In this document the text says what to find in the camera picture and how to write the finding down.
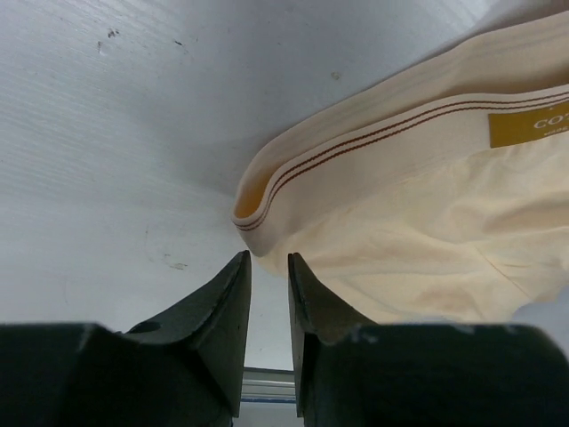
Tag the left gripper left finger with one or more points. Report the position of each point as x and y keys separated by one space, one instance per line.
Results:
x=182 y=367

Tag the aluminium front rail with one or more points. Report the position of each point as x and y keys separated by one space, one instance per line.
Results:
x=268 y=385

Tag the beige underwear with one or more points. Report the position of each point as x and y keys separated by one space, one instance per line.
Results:
x=441 y=192

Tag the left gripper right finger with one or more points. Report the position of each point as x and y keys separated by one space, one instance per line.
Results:
x=351 y=371

